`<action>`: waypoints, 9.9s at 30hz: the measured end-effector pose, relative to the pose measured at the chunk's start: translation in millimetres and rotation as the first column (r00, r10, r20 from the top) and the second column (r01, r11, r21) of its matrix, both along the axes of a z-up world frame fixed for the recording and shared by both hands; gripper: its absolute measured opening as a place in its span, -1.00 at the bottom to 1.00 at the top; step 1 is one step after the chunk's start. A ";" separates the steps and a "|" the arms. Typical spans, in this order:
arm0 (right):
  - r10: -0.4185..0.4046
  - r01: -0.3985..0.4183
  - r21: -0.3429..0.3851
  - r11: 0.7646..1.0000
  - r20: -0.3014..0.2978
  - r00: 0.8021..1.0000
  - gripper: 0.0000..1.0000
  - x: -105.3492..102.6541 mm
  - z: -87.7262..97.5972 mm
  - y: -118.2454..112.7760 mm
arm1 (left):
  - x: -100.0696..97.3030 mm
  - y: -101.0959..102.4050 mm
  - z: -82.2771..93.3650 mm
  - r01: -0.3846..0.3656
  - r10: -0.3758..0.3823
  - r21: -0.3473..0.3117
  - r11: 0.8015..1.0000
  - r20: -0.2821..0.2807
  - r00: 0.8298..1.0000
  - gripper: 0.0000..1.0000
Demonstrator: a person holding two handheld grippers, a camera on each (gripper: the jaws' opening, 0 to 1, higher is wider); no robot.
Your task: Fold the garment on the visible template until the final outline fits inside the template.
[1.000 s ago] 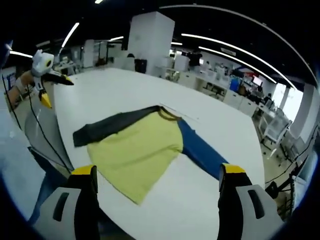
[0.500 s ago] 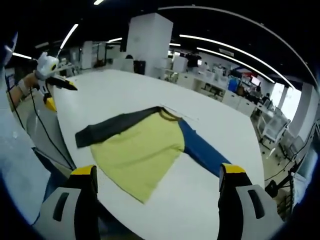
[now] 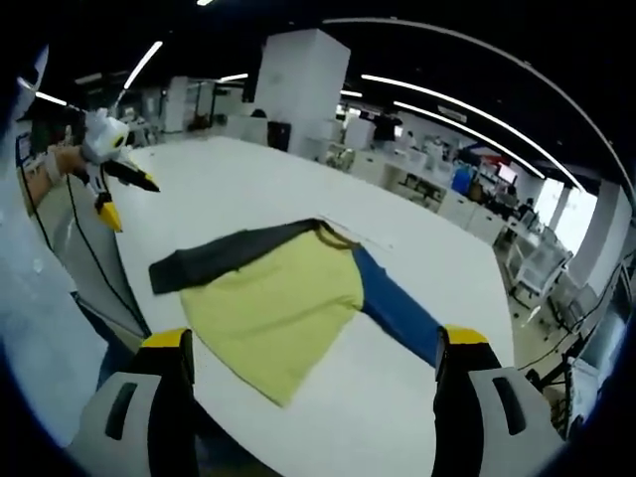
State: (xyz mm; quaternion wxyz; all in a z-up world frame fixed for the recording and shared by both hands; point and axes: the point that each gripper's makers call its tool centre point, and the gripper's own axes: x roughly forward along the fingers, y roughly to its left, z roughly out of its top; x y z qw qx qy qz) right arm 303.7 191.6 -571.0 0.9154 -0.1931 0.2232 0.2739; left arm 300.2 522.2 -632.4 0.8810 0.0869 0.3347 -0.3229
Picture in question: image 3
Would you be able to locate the row of white cabinets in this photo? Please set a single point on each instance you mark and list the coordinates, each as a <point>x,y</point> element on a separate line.
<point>467,208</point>

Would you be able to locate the yellow garment blue grey sleeves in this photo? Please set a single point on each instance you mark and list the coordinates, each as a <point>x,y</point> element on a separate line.
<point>268,308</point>

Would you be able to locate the white wristband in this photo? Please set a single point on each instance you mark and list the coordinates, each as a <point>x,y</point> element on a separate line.
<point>52,168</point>

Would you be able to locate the table socket strip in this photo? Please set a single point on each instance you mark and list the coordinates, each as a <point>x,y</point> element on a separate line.
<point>358,232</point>

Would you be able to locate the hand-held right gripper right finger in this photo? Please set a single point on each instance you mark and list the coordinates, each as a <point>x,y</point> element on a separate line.
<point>462,407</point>

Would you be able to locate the blue container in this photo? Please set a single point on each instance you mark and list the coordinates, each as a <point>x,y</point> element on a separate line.
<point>461,180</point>

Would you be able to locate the person's left hand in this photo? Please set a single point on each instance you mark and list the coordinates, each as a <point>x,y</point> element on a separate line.
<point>69,159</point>

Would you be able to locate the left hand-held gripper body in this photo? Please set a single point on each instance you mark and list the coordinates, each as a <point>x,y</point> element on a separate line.
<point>102,139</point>

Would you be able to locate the short ceiling light strip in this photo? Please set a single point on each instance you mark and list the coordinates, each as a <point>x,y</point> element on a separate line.
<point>144,63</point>
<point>49,98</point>

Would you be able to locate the white office chair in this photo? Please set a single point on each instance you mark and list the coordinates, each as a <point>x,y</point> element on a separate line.
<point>539,263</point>

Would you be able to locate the person's white shirt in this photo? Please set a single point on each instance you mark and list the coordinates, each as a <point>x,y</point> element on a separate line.
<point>35,323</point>

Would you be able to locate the white square pillar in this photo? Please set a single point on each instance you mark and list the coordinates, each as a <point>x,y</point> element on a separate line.
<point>303,84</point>

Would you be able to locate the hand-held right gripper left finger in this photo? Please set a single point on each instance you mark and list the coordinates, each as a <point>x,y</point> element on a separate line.
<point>164,407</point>

